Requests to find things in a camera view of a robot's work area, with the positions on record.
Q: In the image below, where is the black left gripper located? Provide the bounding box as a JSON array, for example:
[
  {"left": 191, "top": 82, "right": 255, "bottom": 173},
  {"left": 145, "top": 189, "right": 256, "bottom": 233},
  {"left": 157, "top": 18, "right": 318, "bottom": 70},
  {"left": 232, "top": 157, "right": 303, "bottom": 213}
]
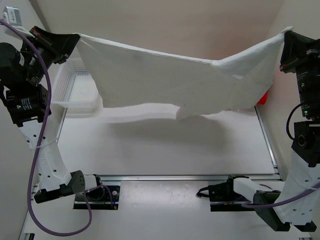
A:
[{"left": 25, "top": 15, "right": 81, "bottom": 72}]

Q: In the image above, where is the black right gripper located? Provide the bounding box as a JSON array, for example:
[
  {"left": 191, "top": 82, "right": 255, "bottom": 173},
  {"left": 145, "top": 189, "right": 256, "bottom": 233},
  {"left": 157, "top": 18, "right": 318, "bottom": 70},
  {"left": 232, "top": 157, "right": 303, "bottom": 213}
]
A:
[{"left": 275, "top": 30, "right": 320, "bottom": 116}]

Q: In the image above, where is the white t shirt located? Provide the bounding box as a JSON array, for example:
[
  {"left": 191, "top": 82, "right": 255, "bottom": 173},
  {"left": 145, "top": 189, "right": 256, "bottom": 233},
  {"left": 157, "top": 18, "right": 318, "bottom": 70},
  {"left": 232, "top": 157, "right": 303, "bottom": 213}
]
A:
[{"left": 76, "top": 27, "right": 292, "bottom": 120}]

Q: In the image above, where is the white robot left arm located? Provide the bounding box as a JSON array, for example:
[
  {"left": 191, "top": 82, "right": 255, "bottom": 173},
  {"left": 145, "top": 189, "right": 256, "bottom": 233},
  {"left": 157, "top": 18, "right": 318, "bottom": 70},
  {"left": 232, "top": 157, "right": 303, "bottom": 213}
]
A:
[{"left": 0, "top": 26, "right": 105, "bottom": 203}]

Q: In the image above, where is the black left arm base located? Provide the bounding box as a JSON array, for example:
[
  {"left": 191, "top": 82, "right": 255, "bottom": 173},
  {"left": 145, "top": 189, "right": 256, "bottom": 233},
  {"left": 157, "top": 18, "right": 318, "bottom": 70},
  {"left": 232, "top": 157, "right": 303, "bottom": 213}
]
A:
[{"left": 86, "top": 182, "right": 121, "bottom": 211}]

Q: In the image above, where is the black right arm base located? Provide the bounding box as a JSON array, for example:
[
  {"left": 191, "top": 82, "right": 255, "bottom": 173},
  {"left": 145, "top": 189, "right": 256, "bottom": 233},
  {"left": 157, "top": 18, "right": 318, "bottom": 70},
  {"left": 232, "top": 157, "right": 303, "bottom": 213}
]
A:
[{"left": 196, "top": 175, "right": 253, "bottom": 212}]

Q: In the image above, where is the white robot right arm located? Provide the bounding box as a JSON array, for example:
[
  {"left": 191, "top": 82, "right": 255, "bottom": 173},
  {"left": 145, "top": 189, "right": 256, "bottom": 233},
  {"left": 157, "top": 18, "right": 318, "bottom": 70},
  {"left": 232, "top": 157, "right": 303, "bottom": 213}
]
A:
[{"left": 224, "top": 30, "right": 320, "bottom": 233}]

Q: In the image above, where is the white plastic basket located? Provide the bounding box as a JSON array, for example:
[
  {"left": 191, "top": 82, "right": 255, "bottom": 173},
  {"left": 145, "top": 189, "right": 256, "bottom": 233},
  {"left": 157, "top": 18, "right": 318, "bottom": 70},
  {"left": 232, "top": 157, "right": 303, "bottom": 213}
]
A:
[{"left": 51, "top": 57, "right": 98, "bottom": 110}]

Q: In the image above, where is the red folded t shirt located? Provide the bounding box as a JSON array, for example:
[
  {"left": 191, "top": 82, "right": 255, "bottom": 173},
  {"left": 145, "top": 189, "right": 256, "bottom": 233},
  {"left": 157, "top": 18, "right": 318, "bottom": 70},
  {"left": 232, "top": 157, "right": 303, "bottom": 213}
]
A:
[{"left": 257, "top": 92, "right": 268, "bottom": 105}]

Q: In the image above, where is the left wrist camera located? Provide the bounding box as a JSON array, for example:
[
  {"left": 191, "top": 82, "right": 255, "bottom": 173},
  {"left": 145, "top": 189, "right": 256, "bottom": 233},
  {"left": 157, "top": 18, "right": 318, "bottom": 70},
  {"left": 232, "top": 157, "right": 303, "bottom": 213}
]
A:
[{"left": 2, "top": 6, "right": 23, "bottom": 27}]

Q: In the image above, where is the aluminium table rail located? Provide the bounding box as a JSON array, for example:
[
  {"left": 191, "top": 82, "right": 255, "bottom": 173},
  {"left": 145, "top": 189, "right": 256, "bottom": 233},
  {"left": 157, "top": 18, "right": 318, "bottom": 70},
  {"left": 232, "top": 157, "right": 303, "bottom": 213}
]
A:
[{"left": 100, "top": 174, "right": 228, "bottom": 182}]

